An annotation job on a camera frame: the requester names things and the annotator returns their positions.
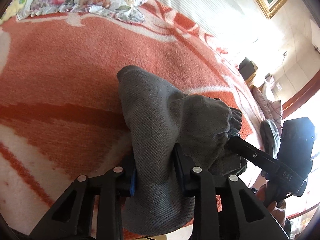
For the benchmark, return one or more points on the red-brown wooden door frame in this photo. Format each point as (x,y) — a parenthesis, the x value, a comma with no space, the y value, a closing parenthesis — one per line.
(302,90)

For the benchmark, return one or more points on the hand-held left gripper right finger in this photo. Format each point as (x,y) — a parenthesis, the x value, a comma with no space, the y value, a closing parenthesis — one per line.
(180,172)

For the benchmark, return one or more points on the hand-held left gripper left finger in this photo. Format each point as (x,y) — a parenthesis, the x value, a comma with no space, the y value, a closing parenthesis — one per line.
(133,182)

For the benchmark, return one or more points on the grey pants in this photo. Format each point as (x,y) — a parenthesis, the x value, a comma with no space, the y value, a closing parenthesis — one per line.
(160,120)

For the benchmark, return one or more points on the plaid cushion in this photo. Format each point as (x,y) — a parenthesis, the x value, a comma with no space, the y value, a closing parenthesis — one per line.
(270,102)

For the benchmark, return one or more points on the orange white floral blanket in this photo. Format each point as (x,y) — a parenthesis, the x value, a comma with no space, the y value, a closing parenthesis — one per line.
(62,80)

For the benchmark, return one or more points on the wooden chair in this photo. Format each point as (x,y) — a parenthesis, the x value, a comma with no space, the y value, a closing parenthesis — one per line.
(247,70)

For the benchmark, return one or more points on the grey shiny bag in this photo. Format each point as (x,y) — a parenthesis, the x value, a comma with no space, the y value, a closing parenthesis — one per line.
(270,135)

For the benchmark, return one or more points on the yellow cartoon print cloth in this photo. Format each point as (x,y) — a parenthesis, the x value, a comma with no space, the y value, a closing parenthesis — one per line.
(15,7)

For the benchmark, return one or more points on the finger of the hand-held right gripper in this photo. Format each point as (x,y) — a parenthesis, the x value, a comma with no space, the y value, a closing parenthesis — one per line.
(250,152)

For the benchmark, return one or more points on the white striped quilt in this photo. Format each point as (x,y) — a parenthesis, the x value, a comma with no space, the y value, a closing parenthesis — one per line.
(200,7)

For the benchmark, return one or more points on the person's right hand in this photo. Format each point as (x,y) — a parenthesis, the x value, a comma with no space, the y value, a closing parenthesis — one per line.
(275,206)

